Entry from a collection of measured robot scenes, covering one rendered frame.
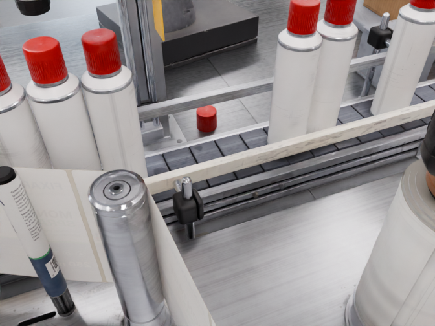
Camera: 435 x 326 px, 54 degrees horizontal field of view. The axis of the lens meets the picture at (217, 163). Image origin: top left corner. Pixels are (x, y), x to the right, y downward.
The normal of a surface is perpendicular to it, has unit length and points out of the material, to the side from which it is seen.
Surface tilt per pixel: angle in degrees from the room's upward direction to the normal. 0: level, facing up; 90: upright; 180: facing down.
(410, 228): 90
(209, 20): 4
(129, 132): 90
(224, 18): 4
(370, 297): 88
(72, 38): 0
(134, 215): 90
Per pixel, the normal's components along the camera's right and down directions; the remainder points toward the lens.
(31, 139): 0.89, 0.31
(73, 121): 0.66, 0.51
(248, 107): 0.00, -0.73
